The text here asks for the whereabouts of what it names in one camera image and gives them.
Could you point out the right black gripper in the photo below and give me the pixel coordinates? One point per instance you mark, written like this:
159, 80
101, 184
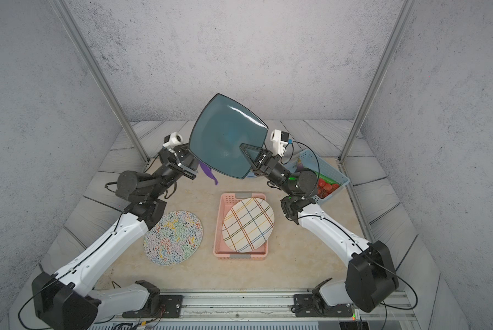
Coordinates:
268, 166

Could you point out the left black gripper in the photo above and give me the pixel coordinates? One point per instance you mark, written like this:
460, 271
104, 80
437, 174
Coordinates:
179, 163

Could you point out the dark teal square plate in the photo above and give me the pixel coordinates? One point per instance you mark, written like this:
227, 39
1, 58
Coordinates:
220, 130

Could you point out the purple cloth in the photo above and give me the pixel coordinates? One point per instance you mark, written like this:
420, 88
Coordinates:
208, 172

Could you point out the colourful speckled round plate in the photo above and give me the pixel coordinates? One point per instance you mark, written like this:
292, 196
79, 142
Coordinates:
175, 238

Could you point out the plaid striped round plate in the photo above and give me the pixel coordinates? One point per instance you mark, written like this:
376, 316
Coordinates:
248, 225

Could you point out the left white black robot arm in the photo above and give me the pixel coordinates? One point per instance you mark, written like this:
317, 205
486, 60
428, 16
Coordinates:
67, 299

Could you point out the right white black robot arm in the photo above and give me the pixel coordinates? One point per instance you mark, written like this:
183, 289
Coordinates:
370, 276

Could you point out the pink plastic tray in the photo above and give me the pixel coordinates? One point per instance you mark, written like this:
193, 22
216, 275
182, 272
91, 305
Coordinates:
220, 249

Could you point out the purple eggplant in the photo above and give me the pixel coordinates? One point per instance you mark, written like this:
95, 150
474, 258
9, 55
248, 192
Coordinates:
300, 166

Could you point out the green cucumber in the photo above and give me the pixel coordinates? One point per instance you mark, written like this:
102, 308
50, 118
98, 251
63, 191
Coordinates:
327, 178

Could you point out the light blue plastic basket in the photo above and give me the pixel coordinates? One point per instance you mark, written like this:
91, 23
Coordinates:
317, 164

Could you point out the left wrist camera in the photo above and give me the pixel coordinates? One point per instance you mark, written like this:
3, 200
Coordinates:
172, 140

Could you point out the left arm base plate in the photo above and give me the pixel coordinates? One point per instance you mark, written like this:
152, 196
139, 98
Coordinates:
170, 305

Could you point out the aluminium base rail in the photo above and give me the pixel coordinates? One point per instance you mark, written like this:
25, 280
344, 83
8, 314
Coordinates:
263, 309

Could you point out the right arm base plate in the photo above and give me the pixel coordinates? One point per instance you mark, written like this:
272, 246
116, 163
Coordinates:
312, 305

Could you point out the left metal frame pole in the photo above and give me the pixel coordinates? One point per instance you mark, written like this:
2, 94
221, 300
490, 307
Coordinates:
70, 25

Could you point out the metal frame pole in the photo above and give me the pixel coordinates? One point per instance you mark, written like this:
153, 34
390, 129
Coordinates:
382, 67
70, 25

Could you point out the right metal frame pole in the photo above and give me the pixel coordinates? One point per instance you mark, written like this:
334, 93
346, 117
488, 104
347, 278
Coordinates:
382, 67

